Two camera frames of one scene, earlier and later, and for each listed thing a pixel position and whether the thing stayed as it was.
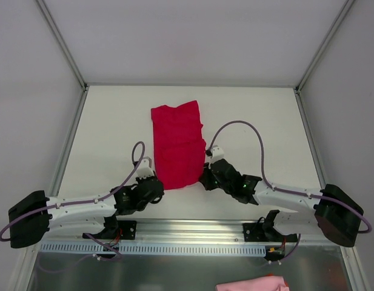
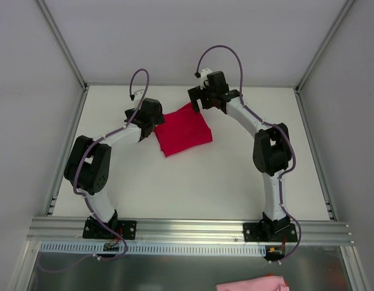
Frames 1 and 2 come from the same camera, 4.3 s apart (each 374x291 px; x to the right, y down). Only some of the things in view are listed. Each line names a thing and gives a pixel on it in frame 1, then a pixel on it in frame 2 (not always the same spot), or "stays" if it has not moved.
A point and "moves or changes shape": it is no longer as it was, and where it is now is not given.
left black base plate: (122, 230) stays
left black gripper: (154, 188) -> (148, 128)
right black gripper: (211, 174) -> (195, 96)
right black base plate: (255, 232) stays
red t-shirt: (179, 145) moves or changes shape
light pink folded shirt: (270, 283) stays
